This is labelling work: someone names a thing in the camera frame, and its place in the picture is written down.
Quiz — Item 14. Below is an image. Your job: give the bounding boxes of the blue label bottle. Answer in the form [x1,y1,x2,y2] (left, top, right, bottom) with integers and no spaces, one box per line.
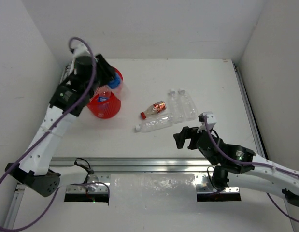
[107,72,123,97]
[98,90,111,102]

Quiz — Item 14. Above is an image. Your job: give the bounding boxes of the clear bottle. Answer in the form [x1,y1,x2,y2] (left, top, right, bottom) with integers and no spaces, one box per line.
[178,88,198,121]
[167,89,185,124]

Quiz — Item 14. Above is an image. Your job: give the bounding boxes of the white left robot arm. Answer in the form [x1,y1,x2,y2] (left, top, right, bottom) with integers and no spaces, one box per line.
[5,54,116,197]

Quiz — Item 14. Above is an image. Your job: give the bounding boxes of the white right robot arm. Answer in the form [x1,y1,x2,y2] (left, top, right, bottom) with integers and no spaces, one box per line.
[173,127,299,207]

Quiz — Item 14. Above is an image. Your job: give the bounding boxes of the red mesh plastic bin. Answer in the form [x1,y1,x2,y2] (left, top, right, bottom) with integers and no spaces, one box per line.
[87,68,125,119]

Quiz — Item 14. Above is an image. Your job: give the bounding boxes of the clear bottle lying sideways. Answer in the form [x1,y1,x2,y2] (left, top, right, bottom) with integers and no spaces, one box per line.
[134,114,173,132]

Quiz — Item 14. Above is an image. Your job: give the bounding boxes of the red label red cap bottle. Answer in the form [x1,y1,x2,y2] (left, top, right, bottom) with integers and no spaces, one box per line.
[140,101,166,120]

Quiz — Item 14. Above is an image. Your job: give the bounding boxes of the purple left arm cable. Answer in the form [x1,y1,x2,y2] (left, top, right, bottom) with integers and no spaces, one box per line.
[0,37,111,232]

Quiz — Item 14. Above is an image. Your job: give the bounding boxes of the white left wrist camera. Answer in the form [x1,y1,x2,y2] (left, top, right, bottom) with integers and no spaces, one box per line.
[72,43,90,58]

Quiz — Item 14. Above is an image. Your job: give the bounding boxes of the aluminium front rail frame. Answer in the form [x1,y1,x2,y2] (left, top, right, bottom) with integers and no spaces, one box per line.
[16,157,266,194]

